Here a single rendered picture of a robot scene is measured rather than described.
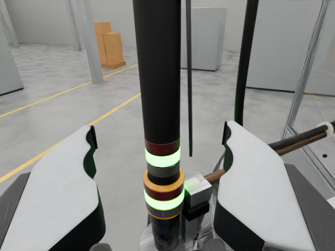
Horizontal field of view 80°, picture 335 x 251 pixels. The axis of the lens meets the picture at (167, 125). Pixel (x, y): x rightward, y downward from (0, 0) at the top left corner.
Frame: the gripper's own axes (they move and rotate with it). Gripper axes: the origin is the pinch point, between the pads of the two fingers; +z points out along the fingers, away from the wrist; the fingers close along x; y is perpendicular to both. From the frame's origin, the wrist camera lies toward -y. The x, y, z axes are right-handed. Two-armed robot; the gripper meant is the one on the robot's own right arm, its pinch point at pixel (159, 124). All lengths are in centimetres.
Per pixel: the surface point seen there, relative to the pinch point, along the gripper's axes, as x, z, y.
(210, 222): 14, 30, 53
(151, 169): -1.1, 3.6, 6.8
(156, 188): -0.6, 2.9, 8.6
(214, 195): 18, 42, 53
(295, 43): 299, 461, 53
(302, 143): 21.7, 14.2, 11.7
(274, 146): 15.7, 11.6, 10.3
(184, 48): 79, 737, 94
